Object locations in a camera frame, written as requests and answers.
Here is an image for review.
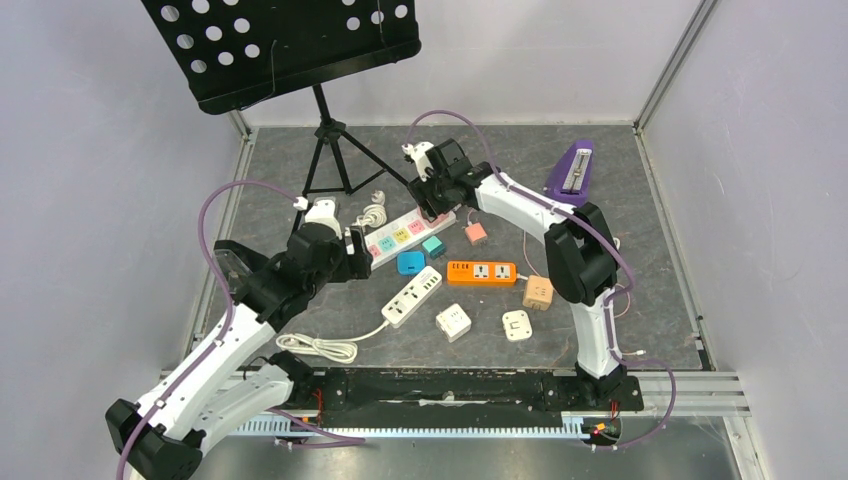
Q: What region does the white multicolour power strip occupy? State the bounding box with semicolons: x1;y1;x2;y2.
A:
365;208;449;270

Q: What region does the teal charger cube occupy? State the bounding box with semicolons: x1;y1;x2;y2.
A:
421;235;447;259

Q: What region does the white cube socket adapter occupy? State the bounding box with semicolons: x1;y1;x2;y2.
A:
436;303;472;343

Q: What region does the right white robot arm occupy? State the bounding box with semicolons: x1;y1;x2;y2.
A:
402;139;626;408

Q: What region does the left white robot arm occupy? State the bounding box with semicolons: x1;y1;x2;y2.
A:
106;220;373;479

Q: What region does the blue plug adapter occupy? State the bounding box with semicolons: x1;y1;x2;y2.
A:
396;250;427;276

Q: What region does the flat white plug adapter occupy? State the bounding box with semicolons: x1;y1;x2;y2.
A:
502;310;533;342

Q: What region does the small pink charger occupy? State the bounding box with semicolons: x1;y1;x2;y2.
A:
464;222;488;245

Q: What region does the white power strip with USB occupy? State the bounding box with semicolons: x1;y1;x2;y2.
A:
381;266;443;329

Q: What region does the orange power strip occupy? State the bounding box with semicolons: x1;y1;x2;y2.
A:
446;261;518;287

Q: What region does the clear plastic tray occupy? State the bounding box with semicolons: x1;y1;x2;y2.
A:
213;240;260;303

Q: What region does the purple metronome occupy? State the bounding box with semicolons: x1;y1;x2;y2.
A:
543;139;595;207

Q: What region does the beige cube socket adapter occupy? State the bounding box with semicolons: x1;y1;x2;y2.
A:
522;275;555;311

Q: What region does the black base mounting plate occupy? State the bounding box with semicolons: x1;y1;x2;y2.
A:
283;367;644;429

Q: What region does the black perforated music stand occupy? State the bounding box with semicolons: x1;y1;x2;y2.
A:
143;0;422;195

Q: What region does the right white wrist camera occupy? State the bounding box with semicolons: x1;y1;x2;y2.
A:
401;141;435;182

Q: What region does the white knotted strip cord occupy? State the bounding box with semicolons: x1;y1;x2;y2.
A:
351;190;388;233

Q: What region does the white coiled power cord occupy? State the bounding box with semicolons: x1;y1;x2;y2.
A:
274;320;392;365

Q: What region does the thin pink charger cable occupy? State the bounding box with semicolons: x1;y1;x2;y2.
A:
467;206;647;359

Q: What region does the aluminium rail frame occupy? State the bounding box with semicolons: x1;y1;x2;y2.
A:
158;0;753;439

